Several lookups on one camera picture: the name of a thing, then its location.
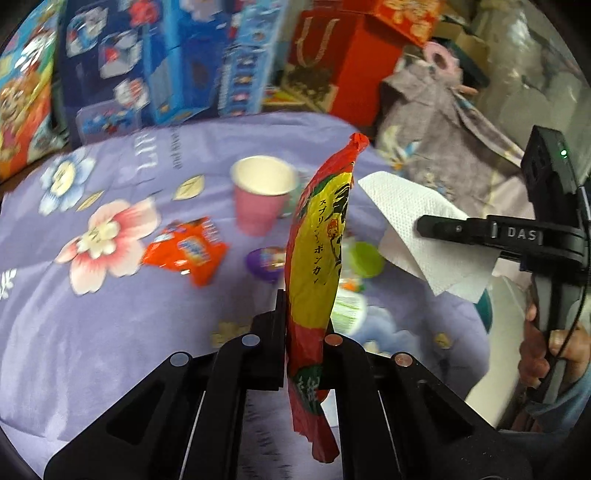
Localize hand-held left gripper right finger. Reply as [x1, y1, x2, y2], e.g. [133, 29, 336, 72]
[323, 318, 532, 480]

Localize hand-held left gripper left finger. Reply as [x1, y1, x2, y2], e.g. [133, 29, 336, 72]
[44, 288, 289, 480]

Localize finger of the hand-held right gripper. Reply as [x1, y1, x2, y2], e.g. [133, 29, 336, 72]
[416, 215, 497, 252]

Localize white paper napkin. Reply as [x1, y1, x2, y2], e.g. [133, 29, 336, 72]
[358, 171, 497, 303]

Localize red yellow snack wrapper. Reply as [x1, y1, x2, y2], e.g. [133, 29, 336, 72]
[284, 133, 370, 463]

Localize pink paper cup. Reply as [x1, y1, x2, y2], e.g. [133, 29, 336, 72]
[230, 156, 301, 237]

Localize person's right forearm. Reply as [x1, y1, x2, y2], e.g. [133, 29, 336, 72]
[531, 369, 591, 432]

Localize person's right hand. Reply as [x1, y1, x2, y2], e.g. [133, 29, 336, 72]
[518, 302, 591, 388]

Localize green printed plastic cup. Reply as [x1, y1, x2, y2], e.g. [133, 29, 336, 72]
[331, 277, 370, 334]

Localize purple round candy container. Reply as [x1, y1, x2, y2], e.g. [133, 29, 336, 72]
[246, 247, 287, 283]

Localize yellow-green round lid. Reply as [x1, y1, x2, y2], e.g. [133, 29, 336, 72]
[348, 241, 386, 278]

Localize grey floral cloth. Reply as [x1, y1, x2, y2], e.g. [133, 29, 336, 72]
[374, 55, 536, 222]

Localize orange snack packet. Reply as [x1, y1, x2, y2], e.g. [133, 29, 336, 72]
[141, 217, 230, 287]

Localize cardboard box with teal side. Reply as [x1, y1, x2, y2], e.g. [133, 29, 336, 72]
[441, 23, 491, 88]

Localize clear plastic sheet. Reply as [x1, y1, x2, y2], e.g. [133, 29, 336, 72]
[471, 0, 587, 153]

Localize red gift bag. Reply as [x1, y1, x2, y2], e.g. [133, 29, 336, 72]
[281, 9, 407, 116]

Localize red gold printed box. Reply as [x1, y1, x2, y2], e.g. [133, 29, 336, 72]
[369, 0, 444, 47]

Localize yellow book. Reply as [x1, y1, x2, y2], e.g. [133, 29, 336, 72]
[263, 88, 305, 112]

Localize large blue toy box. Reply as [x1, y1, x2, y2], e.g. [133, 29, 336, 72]
[60, 0, 291, 139]

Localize cartoon dog toy box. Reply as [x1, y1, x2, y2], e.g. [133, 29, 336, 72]
[0, 0, 65, 181]

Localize pink ring hanger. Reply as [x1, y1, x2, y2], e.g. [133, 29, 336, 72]
[422, 41, 476, 95]

